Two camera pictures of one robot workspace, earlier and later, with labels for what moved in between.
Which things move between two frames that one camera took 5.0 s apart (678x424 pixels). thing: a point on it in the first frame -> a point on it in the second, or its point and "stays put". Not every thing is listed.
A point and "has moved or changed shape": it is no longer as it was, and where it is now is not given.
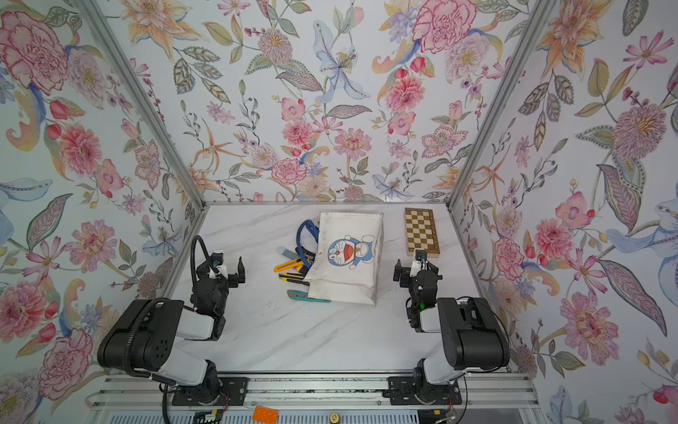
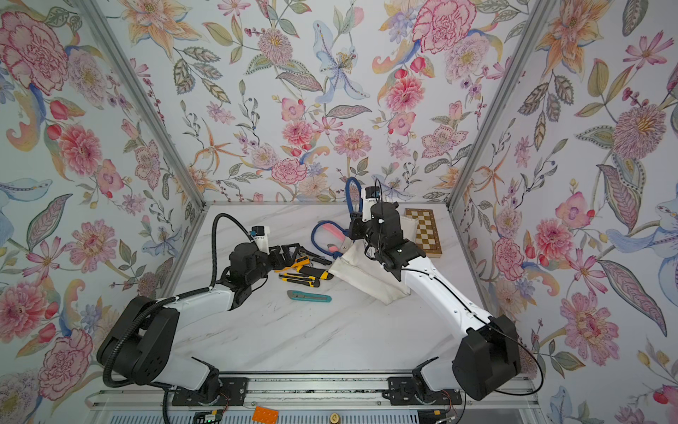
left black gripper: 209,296 -> 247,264
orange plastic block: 262,415 stays put
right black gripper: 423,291 -> 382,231
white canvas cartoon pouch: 349,264 has moved or changed shape
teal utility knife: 304,296 stays put
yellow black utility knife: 294,277 -> 315,272
